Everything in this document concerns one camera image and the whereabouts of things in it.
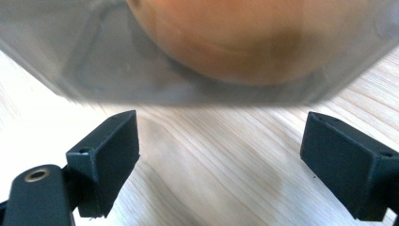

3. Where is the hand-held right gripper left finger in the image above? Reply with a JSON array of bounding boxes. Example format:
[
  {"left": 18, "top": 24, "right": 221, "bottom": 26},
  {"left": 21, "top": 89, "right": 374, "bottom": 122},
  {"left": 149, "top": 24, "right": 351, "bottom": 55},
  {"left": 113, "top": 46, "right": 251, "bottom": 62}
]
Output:
[{"left": 65, "top": 109, "right": 141, "bottom": 219}]

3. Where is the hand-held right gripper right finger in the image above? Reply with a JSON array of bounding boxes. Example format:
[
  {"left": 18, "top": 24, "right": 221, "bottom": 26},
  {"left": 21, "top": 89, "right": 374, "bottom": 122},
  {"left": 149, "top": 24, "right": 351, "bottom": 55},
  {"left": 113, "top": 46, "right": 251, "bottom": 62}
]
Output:
[{"left": 299, "top": 111, "right": 399, "bottom": 222}]

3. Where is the clear plastic storage box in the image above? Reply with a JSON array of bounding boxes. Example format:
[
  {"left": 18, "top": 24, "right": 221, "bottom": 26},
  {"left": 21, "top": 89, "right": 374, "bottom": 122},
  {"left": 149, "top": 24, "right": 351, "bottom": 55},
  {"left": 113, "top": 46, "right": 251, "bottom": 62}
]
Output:
[{"left": 0, "top": 0, "right": 399, "bottom": 106}]

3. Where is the orange plush toy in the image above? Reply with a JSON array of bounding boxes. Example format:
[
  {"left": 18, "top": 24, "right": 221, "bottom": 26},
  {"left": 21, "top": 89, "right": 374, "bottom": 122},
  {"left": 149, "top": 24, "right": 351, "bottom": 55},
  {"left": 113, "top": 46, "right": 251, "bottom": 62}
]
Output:
[{"left": 126, "top": 0, "right": 379, "bottom": 88}]

